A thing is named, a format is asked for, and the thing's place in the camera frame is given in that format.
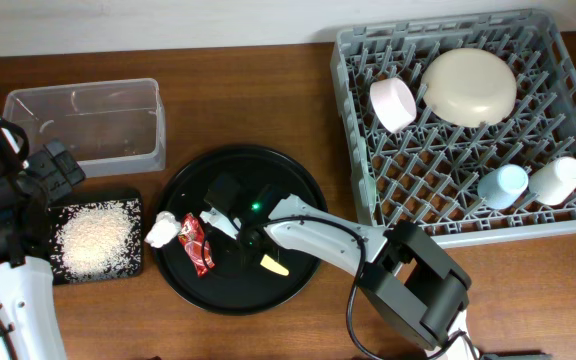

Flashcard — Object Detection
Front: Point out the yellow plastic knife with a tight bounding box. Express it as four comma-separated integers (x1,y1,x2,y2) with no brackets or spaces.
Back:
260,254,289,276

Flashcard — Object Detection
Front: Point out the red snack wrapper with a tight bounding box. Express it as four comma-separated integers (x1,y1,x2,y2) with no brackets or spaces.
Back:
178,213,215,277

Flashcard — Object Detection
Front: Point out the white tissue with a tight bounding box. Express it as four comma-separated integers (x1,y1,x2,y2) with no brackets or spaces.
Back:
145,211,182,248

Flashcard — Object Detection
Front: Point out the pink bowl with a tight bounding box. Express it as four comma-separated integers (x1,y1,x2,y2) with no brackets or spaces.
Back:
370,78,417,133

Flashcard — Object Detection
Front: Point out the light blue cup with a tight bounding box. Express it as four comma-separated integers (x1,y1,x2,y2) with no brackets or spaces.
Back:
477,164,529,210

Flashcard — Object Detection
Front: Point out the cream plate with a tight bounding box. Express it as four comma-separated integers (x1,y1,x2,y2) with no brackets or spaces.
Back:
421,48,517,128

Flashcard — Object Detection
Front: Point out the white cup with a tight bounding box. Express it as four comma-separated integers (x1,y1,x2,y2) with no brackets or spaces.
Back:
528,156,576,206

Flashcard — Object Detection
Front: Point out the mint green plastic knife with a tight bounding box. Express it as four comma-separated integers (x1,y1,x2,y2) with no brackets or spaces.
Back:
363,172,377,212

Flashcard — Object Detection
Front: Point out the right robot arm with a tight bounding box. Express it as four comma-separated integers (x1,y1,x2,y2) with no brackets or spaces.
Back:
200,173,481,359

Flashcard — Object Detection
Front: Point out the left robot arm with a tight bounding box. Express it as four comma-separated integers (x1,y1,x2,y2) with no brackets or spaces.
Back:
0,117,86,359

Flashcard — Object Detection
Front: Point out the grey dishwasher rack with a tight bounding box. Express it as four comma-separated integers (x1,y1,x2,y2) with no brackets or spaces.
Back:
330,9,576,248

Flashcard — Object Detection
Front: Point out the round black tray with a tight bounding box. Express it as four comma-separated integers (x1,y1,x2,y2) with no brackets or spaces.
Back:
152,145,328,315

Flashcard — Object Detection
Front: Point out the black rectangular tray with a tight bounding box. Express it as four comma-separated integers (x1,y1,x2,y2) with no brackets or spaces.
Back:
42,187,145,286

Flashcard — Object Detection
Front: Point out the pile of rice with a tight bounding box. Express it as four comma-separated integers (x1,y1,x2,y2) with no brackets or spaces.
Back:
53,199,142,279

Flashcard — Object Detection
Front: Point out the clear plastic bin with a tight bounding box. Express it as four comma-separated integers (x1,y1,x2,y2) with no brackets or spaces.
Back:
3,78,166,178

